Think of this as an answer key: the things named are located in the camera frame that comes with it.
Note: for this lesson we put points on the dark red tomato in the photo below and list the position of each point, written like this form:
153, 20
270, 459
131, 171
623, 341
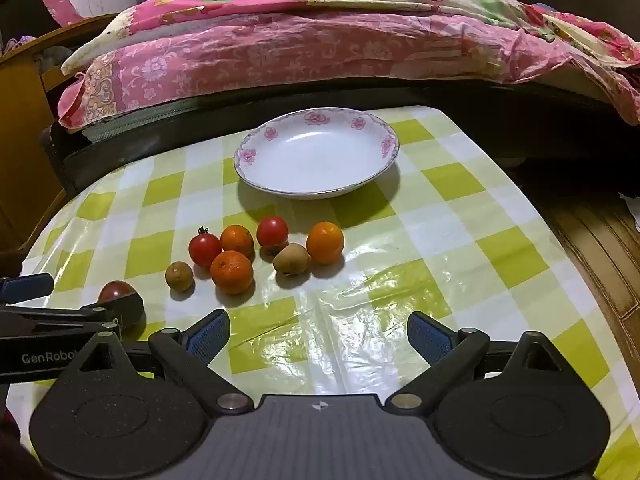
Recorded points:
115, 290

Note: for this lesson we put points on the green white checked tablecloth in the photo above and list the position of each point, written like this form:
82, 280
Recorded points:
450, 220

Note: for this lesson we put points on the bright pink patterned quilt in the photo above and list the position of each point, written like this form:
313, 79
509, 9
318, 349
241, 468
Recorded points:
400, 5

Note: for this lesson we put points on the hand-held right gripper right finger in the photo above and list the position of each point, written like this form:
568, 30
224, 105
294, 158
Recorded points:
427, 337

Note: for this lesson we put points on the oval brown fruit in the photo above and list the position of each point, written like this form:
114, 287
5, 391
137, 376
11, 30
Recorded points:
290, 259

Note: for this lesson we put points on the wooden cabinet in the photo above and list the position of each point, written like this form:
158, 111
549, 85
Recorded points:
25, 135

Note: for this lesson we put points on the dusty pink floral bedsheet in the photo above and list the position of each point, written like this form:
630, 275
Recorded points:
250, 60

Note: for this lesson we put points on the white paper scrap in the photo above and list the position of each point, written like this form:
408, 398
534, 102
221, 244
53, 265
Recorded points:
631, 210

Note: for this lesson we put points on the small round brown fruit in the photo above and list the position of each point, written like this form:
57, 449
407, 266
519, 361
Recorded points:
179, 276

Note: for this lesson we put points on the grey mattress edge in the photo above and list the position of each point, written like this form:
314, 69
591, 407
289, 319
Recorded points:
125, 127

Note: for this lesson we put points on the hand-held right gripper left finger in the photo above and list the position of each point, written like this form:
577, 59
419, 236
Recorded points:
212, 335

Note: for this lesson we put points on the black bed frame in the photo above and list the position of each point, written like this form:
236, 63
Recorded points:
150, 152

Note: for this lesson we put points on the white floral rimmed plate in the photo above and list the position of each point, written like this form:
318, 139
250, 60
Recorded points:
320, 155

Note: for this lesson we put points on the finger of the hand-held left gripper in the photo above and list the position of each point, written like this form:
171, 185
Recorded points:
127, 307
27, 287

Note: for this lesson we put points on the small orange mandarin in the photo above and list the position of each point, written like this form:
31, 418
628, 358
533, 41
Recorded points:
325, 242
232, 272
237, 240

